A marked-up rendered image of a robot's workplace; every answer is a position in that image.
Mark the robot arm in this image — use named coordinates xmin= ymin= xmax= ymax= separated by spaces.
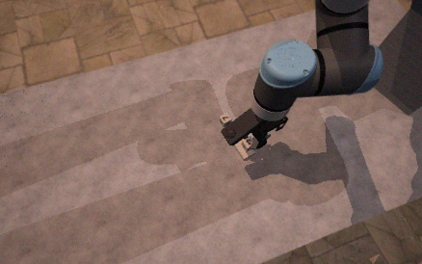
xmin=222 ymin=0 xmax=383 ymax=145

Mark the beige number cube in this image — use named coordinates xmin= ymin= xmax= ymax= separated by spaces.
xmin=219 ymin=113 xmax=231 ymax=127
xmin=242 ymin=136 xmax=252 ymax=151

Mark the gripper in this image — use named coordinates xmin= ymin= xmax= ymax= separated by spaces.
xmin=250 ymin=116 xmax=288 ymax=150

